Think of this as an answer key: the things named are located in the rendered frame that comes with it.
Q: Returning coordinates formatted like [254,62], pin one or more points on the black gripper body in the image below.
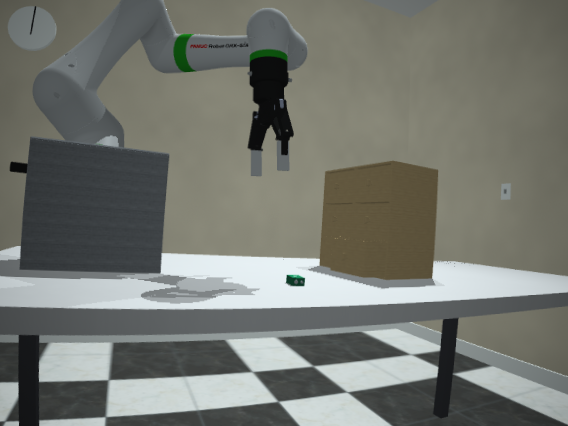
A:
[264,95]

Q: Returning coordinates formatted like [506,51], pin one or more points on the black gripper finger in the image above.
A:
[280,125]
[256,144]

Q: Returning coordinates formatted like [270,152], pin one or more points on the tan wooden drawer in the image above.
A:
[345,182]
[377,187]
[327,249]
[341,224]
[365,258]
[375,220]

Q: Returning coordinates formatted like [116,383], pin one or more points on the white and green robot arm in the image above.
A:
[66,90]

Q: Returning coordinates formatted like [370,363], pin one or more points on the brown chest of drawers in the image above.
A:
[411,222]

